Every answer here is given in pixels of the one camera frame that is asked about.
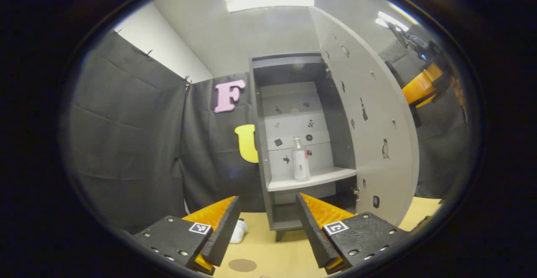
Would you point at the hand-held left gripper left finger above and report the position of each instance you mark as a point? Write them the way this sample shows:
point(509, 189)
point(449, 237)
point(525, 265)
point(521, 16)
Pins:
point(224, 232)

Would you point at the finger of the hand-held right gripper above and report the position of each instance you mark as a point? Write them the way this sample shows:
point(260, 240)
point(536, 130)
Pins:
point(419, 87)

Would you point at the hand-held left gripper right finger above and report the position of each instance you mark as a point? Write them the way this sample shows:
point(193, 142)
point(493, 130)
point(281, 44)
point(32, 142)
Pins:
point(312, 232)

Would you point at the brown round coaster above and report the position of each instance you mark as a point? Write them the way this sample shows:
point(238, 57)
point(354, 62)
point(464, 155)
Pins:
point(242, 265)

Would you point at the beige cabinet door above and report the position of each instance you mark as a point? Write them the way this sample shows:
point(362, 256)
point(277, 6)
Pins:
point(377, 114)

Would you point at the white bottle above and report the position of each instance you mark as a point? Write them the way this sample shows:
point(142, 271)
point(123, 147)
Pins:
point(301, 164)

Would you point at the dark grey cabinet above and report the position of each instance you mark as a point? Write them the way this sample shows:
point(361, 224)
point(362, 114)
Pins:
point(293, 70)

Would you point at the white cabinet shelf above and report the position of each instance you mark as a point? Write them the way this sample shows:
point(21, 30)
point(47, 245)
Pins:
point(310, 178)

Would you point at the small white object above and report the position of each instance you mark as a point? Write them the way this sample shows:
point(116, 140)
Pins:
point(238, 231)

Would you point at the small ceiling light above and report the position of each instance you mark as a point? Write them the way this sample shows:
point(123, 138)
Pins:
point(390, 20)

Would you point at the black backdrop cloth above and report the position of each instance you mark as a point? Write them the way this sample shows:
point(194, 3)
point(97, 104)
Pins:
point(126, 135)

